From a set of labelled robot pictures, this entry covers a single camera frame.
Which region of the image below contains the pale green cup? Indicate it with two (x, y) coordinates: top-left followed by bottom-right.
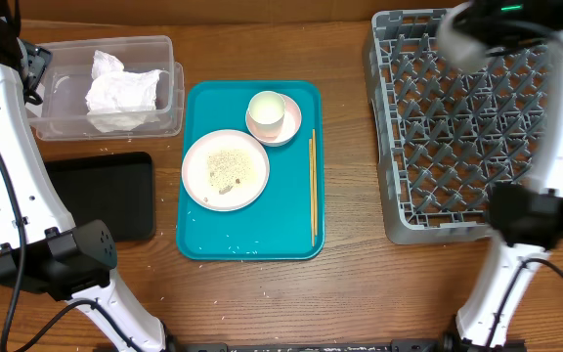
(247, 91), (285, 137)

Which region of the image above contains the white napkin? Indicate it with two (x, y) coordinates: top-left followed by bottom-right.
(85, 50), (164, 133)

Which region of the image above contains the grey bowl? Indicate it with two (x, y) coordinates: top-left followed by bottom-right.
(436, 2), (490, 74)

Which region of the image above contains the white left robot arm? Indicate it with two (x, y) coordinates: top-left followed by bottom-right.
(0, 1), (180, 351)

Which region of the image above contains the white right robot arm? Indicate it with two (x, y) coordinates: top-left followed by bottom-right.
(437, 1), (563, 351)

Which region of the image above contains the grey dishwasher rack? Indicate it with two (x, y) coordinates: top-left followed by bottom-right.
(364, 9), (550, 244)

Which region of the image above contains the clear plastic waste bin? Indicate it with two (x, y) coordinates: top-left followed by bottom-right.
(27, 35), (185, 141)

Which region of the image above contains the left wooden chopstick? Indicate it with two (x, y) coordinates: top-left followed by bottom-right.
(309, 139), (316, 247)

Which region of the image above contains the wooden chopstick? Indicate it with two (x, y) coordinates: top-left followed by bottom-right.
(311, 129), (318, 245)
(309, 139), (316, 247)

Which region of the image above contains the teal serving tray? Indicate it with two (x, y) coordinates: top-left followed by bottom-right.
(176, 80), (325, 261)

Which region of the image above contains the small pink saucer plate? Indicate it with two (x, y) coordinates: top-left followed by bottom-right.
(245, 91), (302, 147)

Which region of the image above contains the right wooden chopstick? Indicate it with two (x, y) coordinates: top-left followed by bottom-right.
(311, 129), (318, 245)

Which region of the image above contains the large pink dirty plate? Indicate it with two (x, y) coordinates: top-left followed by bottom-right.
(182, 129), (270, 212)

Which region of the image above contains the black tray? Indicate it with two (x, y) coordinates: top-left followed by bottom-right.
(45, 152), (155, 242)

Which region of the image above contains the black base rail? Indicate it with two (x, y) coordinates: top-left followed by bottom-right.
(93, 338), (527, 352)

